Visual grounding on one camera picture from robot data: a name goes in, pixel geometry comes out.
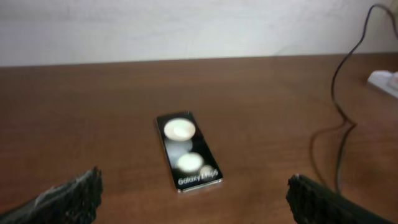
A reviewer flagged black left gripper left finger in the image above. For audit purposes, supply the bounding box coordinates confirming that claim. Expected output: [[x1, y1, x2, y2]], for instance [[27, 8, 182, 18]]
[[1, 167, 103, 224]]

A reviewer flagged black USB-C charger cable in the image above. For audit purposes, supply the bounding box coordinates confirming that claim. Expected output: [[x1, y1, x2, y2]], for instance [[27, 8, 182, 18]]
[[310, 3, 398, 192]]

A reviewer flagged white power strip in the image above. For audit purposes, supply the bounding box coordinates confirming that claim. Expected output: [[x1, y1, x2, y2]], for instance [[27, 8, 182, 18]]
[[367, 70, 398, 98]]

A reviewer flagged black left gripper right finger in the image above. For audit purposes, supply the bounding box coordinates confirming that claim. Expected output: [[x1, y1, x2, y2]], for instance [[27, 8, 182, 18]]
[[286, 174, 392, 224]]

